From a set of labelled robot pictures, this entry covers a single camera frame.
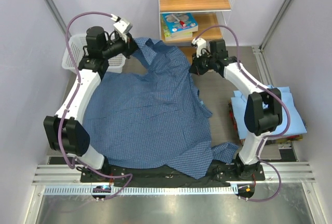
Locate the white wire wooden shelf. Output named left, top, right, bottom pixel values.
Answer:
left=156, top=0, right=238, bottom=75

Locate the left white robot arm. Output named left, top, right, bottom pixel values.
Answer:
left=44, top=23, right=138, bottom=182

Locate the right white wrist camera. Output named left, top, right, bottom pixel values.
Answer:
left=191, top=37, right=207, bottom=58

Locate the red white marker pen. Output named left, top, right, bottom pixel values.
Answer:
left=172, top=14, right=186, bottom=27

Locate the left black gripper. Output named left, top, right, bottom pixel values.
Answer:
left=101, top=33, right=142, bottom=60

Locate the folded shirts pile underneath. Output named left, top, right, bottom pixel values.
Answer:
left=228, top=101, right=303, bottom=145

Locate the blue children's book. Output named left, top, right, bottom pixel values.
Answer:
left=161, top=13, right=198, bottom=37

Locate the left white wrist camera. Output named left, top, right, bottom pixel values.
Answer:
left=111, top=14, right=132, bottom=43

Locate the dark blue checkered shirt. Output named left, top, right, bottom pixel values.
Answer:
left=83, top=37, right=238, bottom=179

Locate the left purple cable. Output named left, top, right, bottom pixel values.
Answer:
left=57, top=11, right=133, bottom=202

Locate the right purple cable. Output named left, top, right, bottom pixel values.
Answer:
left=193, top=25, right=292, bottom=203

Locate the folded light blue shirt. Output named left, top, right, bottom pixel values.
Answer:
left=231, top=87, right=307, bottom=139

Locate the black mounting base plate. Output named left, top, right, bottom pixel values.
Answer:
left=48, top=156, right=266, bottom=188

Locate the purple cable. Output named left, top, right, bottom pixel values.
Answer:
left=193, top=25, right=292, bottom=203
left=57, top=11, right=133, bottom=202

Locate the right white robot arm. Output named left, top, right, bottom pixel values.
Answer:
left=189, top=38, right=282, bottom=180

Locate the green book underneath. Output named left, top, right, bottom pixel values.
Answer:
left=161, top=19, right=192, bottom=41

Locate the white plastic laundry basket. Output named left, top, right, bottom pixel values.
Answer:
left=62, top=34, right=126, bottom=74

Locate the aluminium rail frame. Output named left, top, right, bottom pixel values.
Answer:
left=32, top=162, right=315, bottom=199

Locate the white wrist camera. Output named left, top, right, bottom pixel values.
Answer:
left=191, top=37, right=207, bottom=58
left=111, top=14, right=132, bottom=43

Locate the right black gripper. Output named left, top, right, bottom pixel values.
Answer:
left=189, top=50, right=216, bottom=76

